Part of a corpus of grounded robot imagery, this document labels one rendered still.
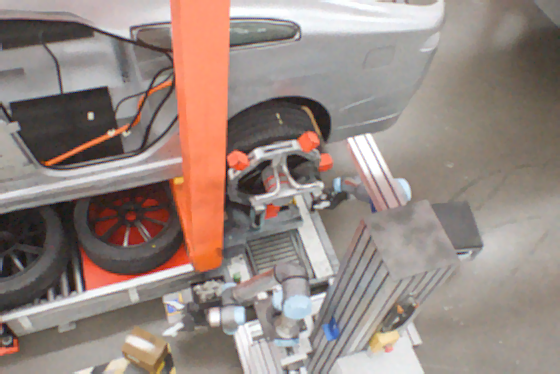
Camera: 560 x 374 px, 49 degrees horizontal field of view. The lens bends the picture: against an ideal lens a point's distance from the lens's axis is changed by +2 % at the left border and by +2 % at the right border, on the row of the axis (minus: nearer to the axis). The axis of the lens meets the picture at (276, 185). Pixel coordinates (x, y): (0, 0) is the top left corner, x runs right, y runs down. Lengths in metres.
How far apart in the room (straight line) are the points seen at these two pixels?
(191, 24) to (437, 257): 1.08
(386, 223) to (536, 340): 2.55
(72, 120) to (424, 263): 2.43
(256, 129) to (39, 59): 1.44
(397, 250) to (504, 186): 3.00
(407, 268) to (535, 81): 3.95
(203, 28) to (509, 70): 4.10
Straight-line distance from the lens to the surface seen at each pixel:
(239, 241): 3.77
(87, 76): 3.96
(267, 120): 3.31
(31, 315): 3.77
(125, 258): 3.65
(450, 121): 5.17
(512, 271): 4.62
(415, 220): 2.10
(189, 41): 2.01
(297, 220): 4.17
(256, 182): 3.66
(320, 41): 3.06
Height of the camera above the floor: 3.78
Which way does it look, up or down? 58 degrees down
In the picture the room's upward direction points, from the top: 10 degrees clockwise
